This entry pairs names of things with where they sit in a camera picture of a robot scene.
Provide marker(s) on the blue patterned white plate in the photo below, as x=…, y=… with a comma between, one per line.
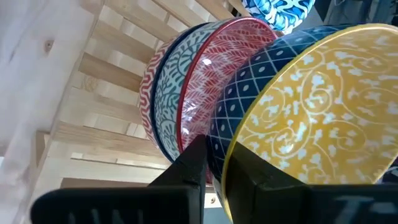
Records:
x=280, y=12

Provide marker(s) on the slatted wooden shelf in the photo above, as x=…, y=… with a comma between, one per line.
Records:
x=109, y=71

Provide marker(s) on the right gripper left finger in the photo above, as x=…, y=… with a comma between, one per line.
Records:
x=174, y=205

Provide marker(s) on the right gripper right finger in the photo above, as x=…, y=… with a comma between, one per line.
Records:
x=273, y=205

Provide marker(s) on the bowl with red zigzag outside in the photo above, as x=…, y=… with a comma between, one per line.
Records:
x=146, y=93

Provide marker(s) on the bowl yellow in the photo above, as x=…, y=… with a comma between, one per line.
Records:
x=326, y=109

